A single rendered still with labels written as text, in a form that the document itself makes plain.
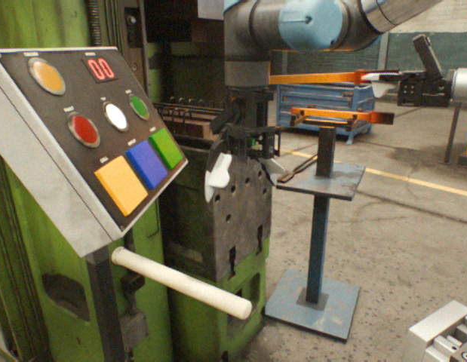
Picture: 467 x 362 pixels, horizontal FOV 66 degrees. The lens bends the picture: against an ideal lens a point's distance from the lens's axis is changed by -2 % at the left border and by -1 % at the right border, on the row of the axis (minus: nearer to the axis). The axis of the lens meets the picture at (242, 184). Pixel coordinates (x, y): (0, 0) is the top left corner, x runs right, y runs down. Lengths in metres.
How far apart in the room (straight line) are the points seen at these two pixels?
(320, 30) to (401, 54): 8.44
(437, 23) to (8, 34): 8.13
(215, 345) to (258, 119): 1.00
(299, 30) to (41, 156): 0.37
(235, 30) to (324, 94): 4.39
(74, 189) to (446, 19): 8.44
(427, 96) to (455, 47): 7.64
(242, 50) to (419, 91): 0.52
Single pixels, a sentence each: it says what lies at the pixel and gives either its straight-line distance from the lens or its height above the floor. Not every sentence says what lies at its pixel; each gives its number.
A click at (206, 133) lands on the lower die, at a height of 0.95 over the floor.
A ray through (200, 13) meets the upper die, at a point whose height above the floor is 1.28.
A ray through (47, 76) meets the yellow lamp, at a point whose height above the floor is 1.16.
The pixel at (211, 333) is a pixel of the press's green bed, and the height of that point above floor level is 0.23.
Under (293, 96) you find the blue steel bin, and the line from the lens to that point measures 5.15.
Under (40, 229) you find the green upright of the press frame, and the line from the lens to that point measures 1.43.
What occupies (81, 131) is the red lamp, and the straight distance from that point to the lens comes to 0.55.
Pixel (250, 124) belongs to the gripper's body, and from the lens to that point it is 0.59.
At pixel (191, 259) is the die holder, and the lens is 1.27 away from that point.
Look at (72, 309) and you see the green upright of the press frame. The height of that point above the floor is 0.35.
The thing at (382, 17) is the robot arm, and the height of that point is 1.24.
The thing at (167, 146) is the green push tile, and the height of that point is 1.01.
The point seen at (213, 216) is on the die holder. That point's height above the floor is 0.71.
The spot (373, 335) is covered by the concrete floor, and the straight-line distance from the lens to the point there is 1.82.
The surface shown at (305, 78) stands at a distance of 1.07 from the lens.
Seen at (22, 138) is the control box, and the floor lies 1.09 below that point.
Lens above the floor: 1.20
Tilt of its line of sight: 21 degrees down
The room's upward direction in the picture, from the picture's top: straight up
